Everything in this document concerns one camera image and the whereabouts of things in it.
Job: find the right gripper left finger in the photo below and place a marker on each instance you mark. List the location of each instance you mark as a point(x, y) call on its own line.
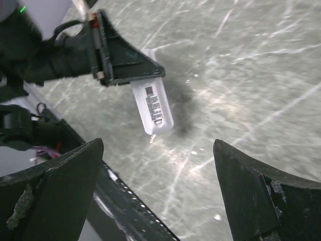
point(50, 201)

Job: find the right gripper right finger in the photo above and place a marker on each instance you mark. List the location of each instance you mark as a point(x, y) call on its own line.
point(265, 203)

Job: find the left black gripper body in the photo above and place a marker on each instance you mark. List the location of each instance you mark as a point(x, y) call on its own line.
point(78, 55)

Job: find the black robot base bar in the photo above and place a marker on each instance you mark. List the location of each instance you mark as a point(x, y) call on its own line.
point(117, 213)

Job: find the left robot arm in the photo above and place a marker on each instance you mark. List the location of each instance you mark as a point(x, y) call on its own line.
point(21, 63)

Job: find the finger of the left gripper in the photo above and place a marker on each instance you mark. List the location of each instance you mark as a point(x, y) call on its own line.
point(121, 62)

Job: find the white remote control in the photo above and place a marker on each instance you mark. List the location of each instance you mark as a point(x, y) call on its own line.
point(150, 96)

